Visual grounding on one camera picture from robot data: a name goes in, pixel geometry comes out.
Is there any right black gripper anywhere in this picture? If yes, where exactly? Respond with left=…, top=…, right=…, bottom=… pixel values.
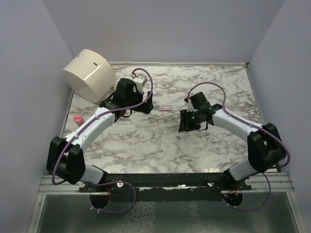
left=179, top=109, right=202, bottom=132

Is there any red white staple box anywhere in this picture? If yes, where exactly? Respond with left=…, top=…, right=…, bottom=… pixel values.
left=159, top=105, right=172, bottom=111

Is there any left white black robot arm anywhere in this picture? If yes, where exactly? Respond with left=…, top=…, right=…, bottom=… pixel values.
left=46, top=76, right=153, bottom=192

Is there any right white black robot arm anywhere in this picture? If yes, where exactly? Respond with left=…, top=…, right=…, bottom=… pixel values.
left=178, top=92, right=286, bottom=190

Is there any cream round bread box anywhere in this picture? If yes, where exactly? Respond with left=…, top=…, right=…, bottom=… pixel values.
left=61, top=49, right=117, bottom=103

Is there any pink capped bottle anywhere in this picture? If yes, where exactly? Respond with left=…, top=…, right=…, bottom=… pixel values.
left=73, top=115, right=85, bottom=126

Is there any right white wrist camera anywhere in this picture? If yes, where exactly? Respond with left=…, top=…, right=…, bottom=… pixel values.
left=186, top=98, right=197, bottom=112

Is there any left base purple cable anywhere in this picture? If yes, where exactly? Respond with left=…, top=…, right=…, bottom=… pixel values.
left=89, top=181, right=137, bottom=215

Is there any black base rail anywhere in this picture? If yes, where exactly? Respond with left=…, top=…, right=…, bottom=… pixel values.
left=79, top=173, right=251, bottom=202

